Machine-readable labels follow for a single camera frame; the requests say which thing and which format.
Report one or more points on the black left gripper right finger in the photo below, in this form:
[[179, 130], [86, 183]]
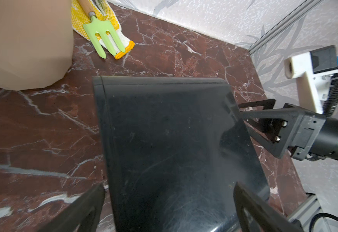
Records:
[[248, 203]]

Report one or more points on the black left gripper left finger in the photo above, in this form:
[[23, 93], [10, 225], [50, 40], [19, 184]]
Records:
[[83, 215]]

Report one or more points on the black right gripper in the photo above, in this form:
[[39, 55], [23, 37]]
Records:
[[297, 132]]

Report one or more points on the black drawer cabinet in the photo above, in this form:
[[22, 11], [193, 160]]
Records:
[[174, 150]]

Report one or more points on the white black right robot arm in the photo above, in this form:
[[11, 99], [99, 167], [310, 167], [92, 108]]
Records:
[[326, 144]]

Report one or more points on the beige flower pot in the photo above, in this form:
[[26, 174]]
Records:
[[36, 43]]

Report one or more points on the green garden hand fork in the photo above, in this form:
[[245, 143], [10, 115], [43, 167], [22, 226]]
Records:
[[101, 28]]

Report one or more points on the yellow white garden glove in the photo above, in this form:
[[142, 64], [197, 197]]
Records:
[[103, 12]]

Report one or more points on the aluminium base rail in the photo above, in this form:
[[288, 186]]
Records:
[[306, 211]]

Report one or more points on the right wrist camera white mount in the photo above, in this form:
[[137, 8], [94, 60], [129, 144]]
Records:
[[313, 73]]

